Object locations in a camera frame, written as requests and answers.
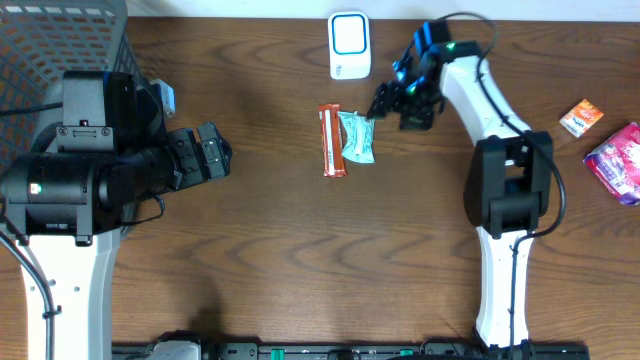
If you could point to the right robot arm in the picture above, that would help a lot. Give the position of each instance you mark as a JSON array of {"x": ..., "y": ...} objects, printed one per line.
[{"x": 508, "y": 186}]

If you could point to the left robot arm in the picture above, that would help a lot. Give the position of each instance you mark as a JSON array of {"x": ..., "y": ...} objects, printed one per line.
[{"x": 65, "y": 203}]

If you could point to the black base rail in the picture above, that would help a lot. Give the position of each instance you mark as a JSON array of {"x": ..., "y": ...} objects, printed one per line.
[{"x": 436, "y": 349}]

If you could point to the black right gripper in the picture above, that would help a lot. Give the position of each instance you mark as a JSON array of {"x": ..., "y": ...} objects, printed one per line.
[{"x": 388, "y": 98}]

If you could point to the brown orange snack bar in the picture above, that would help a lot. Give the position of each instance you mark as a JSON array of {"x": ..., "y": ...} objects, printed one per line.
[{"x": 334, "y": 164}]

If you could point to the small orange box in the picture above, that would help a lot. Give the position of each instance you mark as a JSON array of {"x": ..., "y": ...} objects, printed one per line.
[{"x": 581, "y": 118}]

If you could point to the grey plastic mesh basket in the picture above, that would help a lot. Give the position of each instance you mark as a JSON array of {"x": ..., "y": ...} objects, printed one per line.
[{"x": 43, "y": 39}]

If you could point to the white barcode scanner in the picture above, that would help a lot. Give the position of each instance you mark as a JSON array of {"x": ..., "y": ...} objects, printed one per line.
[{"x": 349, "y": 45}]

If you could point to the red purple snack packet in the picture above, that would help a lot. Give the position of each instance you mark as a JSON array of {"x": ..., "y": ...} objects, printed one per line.
[{"x": 616, "y": 164}]

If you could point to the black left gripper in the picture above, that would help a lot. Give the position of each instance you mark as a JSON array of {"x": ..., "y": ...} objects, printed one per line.
[{"x": 210, "y": 150}]

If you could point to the teal snack wrapper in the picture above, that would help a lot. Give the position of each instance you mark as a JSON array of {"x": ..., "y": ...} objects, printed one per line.
[{"x": 360, "y": 137}]

